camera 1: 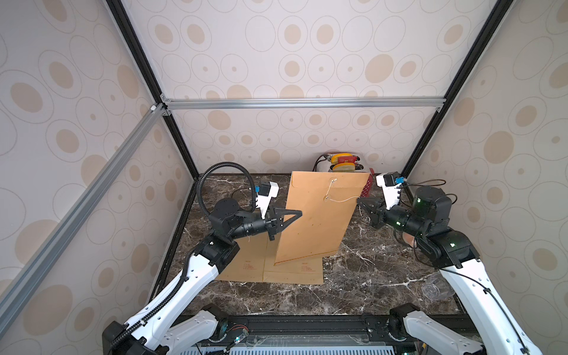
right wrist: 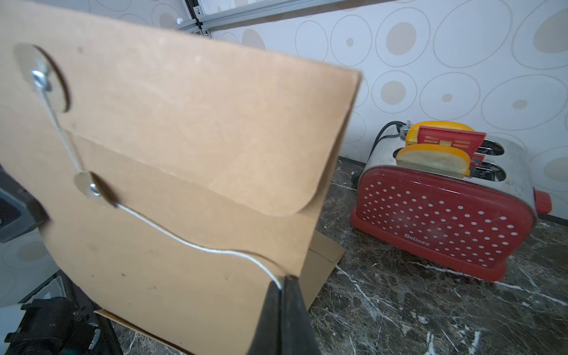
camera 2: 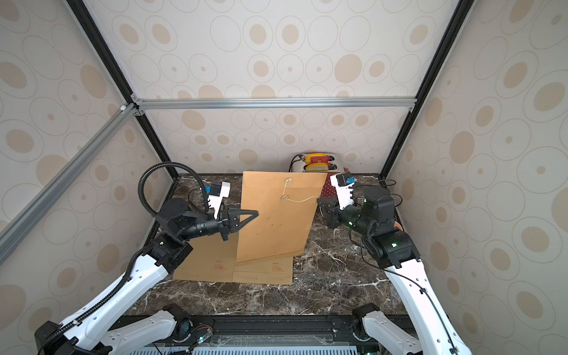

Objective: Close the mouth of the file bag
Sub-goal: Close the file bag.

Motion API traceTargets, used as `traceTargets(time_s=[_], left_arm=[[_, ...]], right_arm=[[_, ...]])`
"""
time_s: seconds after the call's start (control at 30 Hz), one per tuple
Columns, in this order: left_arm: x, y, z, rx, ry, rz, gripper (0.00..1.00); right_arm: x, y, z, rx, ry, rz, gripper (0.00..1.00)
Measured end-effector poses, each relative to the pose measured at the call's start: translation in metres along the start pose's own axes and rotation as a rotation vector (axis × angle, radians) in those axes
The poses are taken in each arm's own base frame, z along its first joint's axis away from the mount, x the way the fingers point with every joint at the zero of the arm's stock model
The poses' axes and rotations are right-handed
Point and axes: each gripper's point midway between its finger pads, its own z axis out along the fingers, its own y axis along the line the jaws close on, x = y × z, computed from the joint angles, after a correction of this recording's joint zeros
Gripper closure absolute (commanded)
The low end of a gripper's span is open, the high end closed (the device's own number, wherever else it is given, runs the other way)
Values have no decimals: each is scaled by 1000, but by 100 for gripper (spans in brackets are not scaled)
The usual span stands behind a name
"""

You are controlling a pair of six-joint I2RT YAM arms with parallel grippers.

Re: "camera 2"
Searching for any black corner frame post right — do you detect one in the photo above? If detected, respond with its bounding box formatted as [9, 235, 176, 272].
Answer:
[380, 0, 475, 178]

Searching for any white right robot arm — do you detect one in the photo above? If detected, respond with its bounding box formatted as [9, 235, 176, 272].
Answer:
[317, 186, 471, 354]

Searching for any black corrugated cable conduit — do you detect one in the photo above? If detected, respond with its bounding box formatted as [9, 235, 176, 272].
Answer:
[137, 161, 209, 218]

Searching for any aluminium rail back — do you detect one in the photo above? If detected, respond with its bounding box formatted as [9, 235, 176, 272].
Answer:
[135, 96, 417, 110]

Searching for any aluminium rail left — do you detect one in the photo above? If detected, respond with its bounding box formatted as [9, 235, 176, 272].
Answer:
[1, 103, 135, 262]

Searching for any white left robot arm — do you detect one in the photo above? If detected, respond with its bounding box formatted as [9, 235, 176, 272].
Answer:
[35, 197, 259, 354]

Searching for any kraft file bag stack top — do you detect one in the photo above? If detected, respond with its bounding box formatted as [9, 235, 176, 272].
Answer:
[232, 257, 294, 285]

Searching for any black corner frame post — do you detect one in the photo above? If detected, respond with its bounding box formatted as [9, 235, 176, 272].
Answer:
[380, 0, 475, 178]
[65, 0, 170, 162]

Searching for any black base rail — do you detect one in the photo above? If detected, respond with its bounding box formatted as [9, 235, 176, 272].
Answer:
[150, 314, 383, 351]

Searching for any kraft file bag stack bottom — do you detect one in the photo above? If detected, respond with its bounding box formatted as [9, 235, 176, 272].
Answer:
[237, 172, 327, 265]

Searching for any black corner frame post left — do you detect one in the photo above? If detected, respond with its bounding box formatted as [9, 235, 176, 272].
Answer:
[65, 0, 170, 162]

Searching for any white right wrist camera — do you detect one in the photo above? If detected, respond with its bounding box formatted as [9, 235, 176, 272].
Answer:
[330, 172, 356, 210]

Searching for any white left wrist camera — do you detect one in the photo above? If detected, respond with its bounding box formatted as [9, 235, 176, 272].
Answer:
[206, 182, 231, 219]

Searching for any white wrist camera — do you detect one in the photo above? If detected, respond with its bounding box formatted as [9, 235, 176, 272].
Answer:
[330, 172, 356, 210]
[206, 182, 231, 219]

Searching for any red toaster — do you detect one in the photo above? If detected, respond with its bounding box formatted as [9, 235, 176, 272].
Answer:
[288, 152, 349, 198]

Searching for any white string of bottom bag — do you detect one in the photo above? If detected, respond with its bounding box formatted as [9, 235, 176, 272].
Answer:
[280, 178, 321, 204]

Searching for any aluminium rail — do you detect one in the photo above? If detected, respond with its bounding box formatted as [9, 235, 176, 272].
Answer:
[1, 103, 135, 262]
[135, 96, 417, 110]

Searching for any kraft file bag stack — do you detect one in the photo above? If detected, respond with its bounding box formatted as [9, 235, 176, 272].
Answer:
[232, 257, 294, 285]
[237, 172, 327, 265]

